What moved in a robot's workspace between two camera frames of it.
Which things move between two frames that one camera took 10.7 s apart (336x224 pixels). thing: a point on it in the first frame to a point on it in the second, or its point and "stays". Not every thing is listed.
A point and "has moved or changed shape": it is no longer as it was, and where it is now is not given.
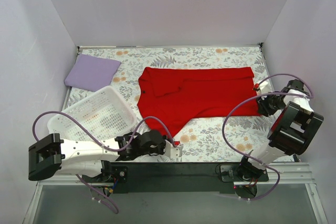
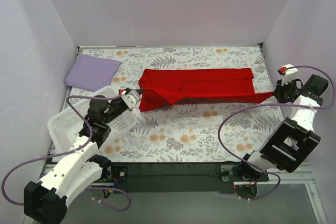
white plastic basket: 105,113 stays
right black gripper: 264,102 to 281,93
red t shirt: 168,96 has moved or changed shape
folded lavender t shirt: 92,73 stays
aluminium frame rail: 280,174 stays
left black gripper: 163,147 to 122,100
